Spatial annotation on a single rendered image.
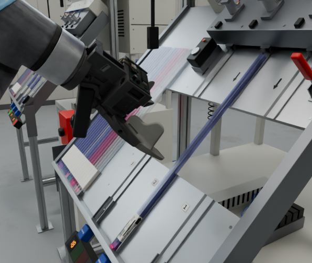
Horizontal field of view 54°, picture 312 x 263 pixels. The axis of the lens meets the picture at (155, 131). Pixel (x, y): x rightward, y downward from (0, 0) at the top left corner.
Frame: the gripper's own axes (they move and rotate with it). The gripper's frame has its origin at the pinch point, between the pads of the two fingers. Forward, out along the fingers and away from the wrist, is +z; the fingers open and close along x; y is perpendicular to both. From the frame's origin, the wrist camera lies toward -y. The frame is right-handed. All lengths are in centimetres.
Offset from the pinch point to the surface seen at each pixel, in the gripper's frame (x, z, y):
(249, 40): 18.6, 11.2, 21.8
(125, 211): -6.8, 6.5, -16.8
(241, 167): 29, 64, -11
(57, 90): 368, 106, -267
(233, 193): 6.7, 43.0, -8.4
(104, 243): -13.5, 3.3, -19.7
